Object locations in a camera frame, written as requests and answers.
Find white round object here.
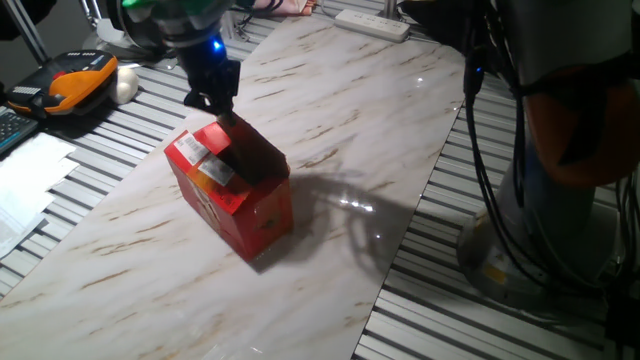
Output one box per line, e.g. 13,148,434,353
108,66,140,105

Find black round spool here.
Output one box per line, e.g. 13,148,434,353
106,0,176,54

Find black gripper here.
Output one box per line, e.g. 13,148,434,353
175,34,242,127

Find black keyboard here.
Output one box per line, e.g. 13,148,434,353
0,107,39,155

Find pink cloth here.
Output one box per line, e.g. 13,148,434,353
252,0,317,17

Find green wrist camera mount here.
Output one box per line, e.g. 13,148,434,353
121,0,236,36

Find white power strip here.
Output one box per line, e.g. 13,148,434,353
333,8,411,44

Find white paper sheets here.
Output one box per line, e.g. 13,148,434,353
0,132,80,259

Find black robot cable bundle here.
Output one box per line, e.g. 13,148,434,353
234,0,640,351

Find red cardboard box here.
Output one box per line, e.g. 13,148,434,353
163,112,295,262

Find orange black teach pendant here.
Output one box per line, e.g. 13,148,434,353
4,49,120,120

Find marble pattern board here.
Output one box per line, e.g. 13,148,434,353
0,14,479,360

